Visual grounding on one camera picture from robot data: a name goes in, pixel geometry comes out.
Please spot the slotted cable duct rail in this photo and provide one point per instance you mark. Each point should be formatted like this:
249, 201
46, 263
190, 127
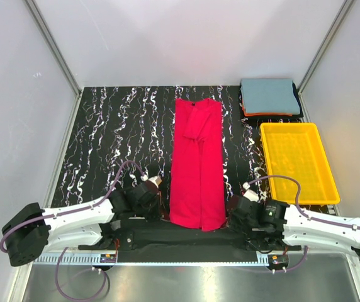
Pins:
97, 259

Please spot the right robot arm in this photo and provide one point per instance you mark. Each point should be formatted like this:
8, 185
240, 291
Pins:
277, 223

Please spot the left aluminium frame post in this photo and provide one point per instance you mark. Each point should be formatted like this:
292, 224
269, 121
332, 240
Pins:
47, 35

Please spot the aluminium frame post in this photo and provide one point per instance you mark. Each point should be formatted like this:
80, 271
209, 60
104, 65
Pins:
47, 35
339, 19

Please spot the right aluminium frame post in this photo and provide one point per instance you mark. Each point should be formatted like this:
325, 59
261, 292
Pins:
339, 19

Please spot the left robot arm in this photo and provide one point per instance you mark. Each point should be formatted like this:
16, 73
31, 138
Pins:
90, 226

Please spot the red polo shirt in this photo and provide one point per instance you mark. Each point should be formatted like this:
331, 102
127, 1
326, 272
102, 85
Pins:
197, 193

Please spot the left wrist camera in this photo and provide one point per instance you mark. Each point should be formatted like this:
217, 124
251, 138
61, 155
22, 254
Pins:
155, 180

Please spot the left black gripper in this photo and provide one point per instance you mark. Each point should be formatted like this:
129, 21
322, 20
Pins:
156, 204

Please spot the folded grey-blue shirt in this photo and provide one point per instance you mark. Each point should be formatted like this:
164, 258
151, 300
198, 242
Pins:
265, 95

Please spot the yellow plastic bin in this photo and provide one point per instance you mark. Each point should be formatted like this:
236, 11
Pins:
295, 150

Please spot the folded dark navy shirt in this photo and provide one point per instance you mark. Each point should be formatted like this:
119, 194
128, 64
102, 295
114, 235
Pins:
294, 106

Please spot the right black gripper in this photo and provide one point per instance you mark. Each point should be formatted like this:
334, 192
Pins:
235, 214

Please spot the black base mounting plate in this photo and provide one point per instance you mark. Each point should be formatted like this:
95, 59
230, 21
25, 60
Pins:
139, 239

